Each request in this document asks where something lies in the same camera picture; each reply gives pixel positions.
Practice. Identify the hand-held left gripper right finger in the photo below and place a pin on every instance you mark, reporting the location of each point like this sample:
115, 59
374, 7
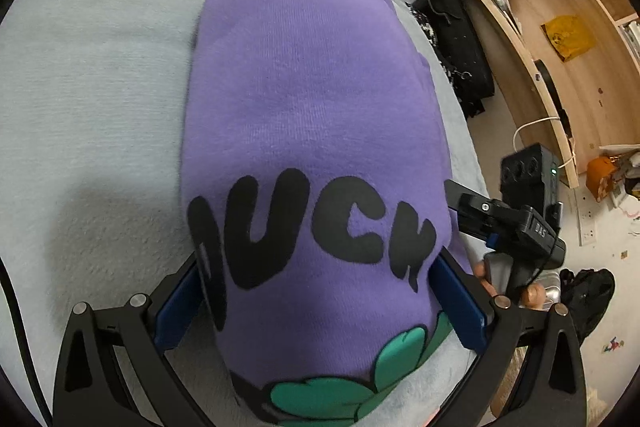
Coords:
457, 302

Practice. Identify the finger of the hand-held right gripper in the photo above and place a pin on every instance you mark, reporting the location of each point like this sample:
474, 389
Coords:
475, 212

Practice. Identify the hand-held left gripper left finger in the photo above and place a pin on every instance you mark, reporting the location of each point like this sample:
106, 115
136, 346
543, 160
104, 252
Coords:
175, 312

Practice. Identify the purple zip hoodie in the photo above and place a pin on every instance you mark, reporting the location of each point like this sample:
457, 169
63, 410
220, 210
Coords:
310, 107

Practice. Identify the person's right hand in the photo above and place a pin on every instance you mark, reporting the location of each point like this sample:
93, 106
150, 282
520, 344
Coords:
532, 294

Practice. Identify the white power strip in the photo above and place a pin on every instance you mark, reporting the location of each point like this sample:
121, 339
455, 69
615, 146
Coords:
588, 224

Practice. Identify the orange box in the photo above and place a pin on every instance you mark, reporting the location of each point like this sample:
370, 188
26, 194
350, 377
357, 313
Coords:
600, 179

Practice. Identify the black cloth bag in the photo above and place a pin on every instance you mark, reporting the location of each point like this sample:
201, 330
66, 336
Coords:
590, 302

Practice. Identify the black round device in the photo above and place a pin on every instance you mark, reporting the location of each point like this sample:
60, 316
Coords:
552, 97

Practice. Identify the long black bag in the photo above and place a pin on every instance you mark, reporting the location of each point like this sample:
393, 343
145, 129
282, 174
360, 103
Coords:
450, 22

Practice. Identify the black white patterned cloth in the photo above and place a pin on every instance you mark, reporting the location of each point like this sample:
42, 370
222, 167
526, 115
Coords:
425, 27

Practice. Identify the yellow cloth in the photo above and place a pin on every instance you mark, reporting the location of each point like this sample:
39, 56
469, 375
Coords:
570, 37

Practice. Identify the grey-blue bed blanket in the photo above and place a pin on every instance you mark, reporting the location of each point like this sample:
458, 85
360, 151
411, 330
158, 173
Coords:
100, 107

